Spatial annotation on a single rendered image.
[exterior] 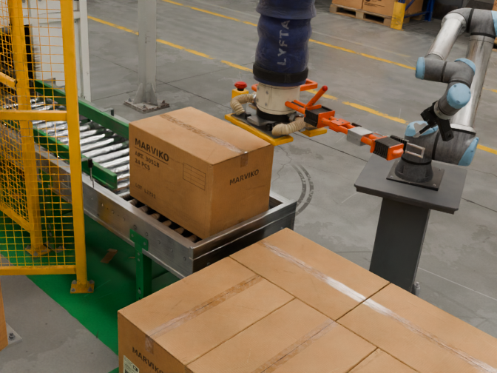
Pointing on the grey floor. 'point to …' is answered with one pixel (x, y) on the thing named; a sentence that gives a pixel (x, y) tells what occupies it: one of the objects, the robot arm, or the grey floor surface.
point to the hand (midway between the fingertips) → (427, 131)
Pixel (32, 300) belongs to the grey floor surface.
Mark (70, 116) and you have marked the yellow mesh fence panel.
